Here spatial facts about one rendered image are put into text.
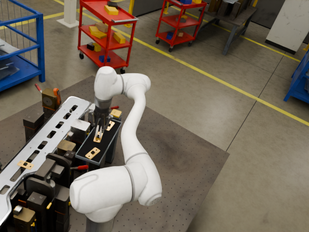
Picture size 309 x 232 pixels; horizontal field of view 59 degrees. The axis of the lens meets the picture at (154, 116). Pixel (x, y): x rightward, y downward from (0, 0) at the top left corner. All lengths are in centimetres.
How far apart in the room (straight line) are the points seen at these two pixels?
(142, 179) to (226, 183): 236
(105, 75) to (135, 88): 16
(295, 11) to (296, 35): 55
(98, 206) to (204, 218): 204
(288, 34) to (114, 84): 661
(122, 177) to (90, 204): 13
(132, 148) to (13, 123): 148
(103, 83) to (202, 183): 121
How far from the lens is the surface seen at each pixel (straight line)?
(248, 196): 331
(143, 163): 103
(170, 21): 544
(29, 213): 145
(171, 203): 200
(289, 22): 762
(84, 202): 94
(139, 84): 137
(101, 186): 93
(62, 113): 202
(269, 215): 330
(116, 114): 180
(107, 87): 134
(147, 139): 235
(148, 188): 98
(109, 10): 405
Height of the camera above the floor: 231
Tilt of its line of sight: 38 degrees down
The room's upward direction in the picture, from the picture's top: 16 degrees clockwise
